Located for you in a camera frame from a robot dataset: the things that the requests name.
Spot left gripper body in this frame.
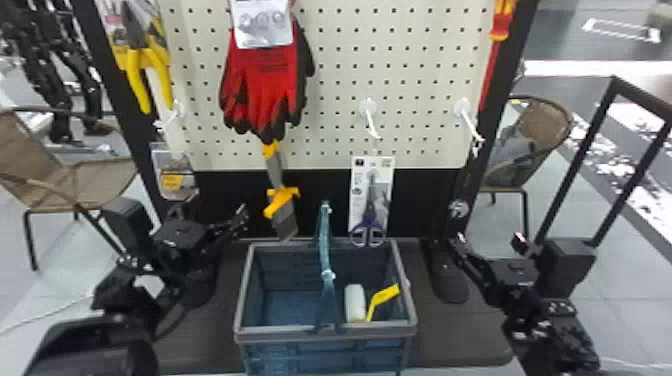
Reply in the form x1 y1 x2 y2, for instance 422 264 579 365
153 216 220 275

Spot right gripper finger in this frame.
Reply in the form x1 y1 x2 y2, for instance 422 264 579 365
462 262 499 306
448 232 494 281

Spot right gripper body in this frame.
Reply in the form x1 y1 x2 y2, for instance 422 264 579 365
484 257 540 309

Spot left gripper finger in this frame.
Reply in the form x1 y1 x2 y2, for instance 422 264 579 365
211 224 247 246
205 202 252 233

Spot clear tool packet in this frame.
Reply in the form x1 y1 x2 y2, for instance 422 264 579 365
149 140 198 202

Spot white paint roller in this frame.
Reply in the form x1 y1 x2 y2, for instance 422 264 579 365
344 282 402 324

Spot blue scissors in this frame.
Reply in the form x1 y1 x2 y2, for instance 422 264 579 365
347 154 397 250

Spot red gloves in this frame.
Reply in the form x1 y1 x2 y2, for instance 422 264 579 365
218 0 317 146

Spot blue basket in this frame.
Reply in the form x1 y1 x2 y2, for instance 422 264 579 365
232 199 420 376

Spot beige mesh chair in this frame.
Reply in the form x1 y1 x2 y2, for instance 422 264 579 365
479 94 575 239
0 104 141 272

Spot yellow pliers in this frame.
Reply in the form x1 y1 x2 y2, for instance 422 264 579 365
96 0 176 116

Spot white pegboard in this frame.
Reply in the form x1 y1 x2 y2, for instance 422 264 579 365
70 0 542 306

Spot red screwdriver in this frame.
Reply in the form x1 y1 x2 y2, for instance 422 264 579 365
478 0 519 113

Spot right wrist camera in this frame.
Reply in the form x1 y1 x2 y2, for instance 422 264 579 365
509 231 599 300

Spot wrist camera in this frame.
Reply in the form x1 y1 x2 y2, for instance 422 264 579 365
509 231 599 300
101 197 157 254

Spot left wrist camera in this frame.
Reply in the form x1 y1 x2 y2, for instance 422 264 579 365
101 197 157 254

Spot white cable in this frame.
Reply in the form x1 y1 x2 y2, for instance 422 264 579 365
0 293 96 337

